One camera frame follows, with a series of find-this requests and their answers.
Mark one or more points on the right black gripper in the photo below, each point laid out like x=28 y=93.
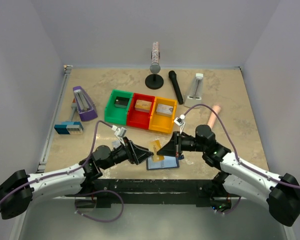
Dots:
x=173 y=148

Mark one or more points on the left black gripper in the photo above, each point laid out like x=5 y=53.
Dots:
x=132 y=153

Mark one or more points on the blue leather card holder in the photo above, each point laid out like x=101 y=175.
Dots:
x=168 y=162

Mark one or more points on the gold VIP credit card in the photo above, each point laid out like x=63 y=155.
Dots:
x=154 y=147

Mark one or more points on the silver credit card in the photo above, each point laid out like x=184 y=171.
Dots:
x=116 y=144

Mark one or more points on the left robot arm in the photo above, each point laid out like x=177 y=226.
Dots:
x=21 y=189

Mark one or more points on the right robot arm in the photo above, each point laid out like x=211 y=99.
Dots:
x=279 y=194

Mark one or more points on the silver card stack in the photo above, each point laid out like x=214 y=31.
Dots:
x=164 y=110

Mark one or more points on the orange card stack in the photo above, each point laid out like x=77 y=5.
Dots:
x=143 y=106

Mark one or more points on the black card stack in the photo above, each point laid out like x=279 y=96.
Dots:
x=121 y=102

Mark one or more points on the yellow plastic bin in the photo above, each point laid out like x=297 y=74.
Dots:
x=161 y=123

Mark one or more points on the red plastic bin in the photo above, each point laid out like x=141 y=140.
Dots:
x=136 y=118

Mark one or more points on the green plastic bin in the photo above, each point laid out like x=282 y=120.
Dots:
x=114 y=114

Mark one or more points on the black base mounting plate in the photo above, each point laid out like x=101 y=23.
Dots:
x=196 y=192

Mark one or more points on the pink microphone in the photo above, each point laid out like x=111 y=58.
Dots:
x=213 y=116

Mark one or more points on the white metronome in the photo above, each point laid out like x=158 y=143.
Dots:
x=194 y=93

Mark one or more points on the black round microphone stand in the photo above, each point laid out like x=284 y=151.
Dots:
x=154 y=81

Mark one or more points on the purple metronome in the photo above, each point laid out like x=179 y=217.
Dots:
x=85 y=106

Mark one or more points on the black microphone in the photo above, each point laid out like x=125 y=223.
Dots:
x=173 y=78

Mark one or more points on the blue grey block toy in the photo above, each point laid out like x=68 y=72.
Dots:
x=70 y=127

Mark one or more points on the glitter microphone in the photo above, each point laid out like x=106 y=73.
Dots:
x=155 y=58

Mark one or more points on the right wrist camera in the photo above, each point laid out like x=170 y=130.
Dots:
x=180 y=122

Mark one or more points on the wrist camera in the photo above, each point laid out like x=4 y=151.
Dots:
x=119 y=132
x=180 y=122

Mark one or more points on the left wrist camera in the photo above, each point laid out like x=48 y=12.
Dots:
x=119 y=132

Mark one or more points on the aluminium frame rail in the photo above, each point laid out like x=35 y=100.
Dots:
x=46 y=149

